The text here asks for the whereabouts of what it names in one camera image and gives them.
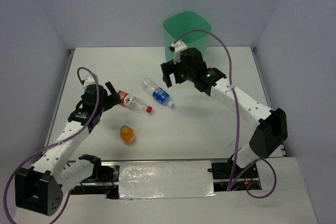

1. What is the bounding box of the clear bottle red label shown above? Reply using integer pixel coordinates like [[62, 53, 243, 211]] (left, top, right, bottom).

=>
[[118, 90, 152, 114]]

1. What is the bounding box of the clear bottle blue label white cap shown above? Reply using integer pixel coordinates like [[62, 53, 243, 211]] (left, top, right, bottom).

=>
[[141, 78, 174, 108]]

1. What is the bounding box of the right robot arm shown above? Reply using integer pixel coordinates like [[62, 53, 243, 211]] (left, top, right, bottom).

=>
[[161, 48, 288, 177]]

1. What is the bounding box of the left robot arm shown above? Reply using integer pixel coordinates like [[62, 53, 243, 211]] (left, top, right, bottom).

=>
[[15, 82, 121, 216]]

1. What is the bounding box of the green plastic bin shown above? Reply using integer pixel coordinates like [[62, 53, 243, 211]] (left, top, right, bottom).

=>
[[163, 11, 212, 61]]

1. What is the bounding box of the orange juice bottle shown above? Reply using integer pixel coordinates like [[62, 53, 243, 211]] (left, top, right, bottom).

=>
[[120, 125, 136, 145]]

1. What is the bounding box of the silver tape panel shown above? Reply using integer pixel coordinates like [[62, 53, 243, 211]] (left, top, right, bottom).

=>
[[119, 161, 215, 199]]

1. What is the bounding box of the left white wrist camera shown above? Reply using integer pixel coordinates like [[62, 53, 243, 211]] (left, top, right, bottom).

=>
[[82, 75, 96, 89]]

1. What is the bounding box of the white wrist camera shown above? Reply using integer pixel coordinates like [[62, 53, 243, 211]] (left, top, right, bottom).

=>
[[169, 40, 187, 64], [82, 75, 96, 89]]

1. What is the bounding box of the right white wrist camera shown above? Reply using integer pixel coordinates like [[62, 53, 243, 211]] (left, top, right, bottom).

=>
[[169, 40, 187, 64]]

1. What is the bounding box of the metal base rail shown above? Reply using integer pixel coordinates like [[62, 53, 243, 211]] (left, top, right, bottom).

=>
[[69, 157, 263, 200]]

